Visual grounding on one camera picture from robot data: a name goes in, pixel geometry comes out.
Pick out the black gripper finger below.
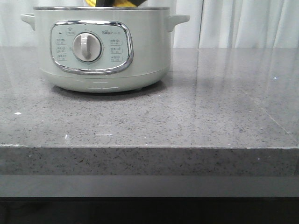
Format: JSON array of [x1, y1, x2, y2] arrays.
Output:
[[129, 0, 147, 7], [97, 0, 114, 7]]

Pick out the yellow corn cob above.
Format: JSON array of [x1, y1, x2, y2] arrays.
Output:
[[85, 0, 135, 7]]

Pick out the pale green electric cooking pot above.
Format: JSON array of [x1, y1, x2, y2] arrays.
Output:
[[21, 7, 190, 93]]

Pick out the white curtain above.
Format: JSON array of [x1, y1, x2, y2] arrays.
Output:
[[0, 0, 299, 48]]

